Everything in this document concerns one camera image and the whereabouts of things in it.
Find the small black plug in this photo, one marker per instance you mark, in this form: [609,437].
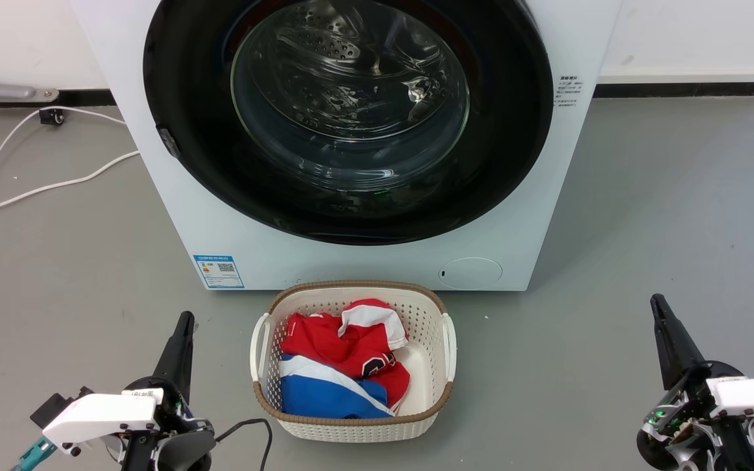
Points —
[52,116]

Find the steel washer drum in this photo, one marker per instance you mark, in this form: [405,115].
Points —
[344,72]

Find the left gripper body black round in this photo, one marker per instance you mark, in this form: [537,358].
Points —
[177,439]

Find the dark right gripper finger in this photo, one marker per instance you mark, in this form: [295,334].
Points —
[683,347]
[664,347]

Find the round white filter cover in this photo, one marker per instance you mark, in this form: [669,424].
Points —
[470,273]

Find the blue and white garment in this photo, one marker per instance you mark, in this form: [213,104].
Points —
[318,392]

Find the cream perforated laundry basket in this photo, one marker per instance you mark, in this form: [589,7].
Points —
[430,366]

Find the round black glass washer door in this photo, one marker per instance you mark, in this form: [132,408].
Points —
[194,157]

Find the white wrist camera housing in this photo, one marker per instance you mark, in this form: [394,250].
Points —
[99,415]
[753,396]

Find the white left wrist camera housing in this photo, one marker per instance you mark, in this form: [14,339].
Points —
[99,415]

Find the teal connector piece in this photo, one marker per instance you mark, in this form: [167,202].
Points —
[33,454]

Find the right gripper body black round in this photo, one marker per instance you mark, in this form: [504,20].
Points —
[678,425]

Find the red and white garment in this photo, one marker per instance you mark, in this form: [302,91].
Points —
[331,343]

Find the blue energy label sticker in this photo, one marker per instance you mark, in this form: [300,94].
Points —
[218,271]

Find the white front-load washing machine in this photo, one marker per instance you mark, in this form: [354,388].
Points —
[174,209]

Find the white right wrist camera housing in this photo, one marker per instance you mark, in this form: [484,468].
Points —
[753,396]

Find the black baseboard strip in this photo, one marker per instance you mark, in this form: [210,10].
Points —
[684,89]
[82,97]

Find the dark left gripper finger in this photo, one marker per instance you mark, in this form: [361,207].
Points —
[171,358]
[186,366]

